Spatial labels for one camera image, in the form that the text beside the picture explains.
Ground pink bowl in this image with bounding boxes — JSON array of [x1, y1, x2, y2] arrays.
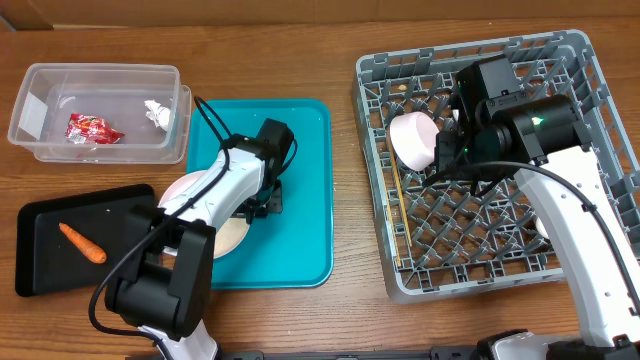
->
[[389, 112, 439, 171]]

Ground white plate with peanuts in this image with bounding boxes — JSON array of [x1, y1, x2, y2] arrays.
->
[[159, 170, 250, 259]]

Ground wooden chopstick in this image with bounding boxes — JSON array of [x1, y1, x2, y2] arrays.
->
[[389, 145, 413, 249], [385, 199, 402, 269]]

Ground small white cup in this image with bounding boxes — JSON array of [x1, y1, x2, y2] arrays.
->
[[535, 217, 549, 239]]

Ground white napkin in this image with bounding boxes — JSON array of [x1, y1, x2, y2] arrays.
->
[[144, 100, 171, 132]]

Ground orange carrot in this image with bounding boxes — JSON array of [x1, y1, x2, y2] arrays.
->
[[59, 223, 107, 264]]

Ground red snack wrapper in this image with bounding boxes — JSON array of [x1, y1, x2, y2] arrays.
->
[[65, 113, 125, 144]]

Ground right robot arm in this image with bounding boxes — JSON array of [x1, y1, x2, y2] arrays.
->
[[424, 55, 639, 359]]

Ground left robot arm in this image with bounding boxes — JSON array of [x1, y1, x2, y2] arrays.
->
[[96, 119, 296, 359]]

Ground grey dishwasher rack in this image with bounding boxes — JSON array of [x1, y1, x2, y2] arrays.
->
[[352, 30, 639, 304]]

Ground teal serving tray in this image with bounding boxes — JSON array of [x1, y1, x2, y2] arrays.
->
[[209, 98, 334, 290]]

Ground black plastic tray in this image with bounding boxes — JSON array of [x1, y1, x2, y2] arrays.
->
[[15, 184, 156, 297]]

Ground clear plastic bin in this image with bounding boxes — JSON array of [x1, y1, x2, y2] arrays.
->
[[7, 63, 192, 164]]

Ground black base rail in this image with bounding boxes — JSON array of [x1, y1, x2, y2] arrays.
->
[[216, 345, 490, 360]]

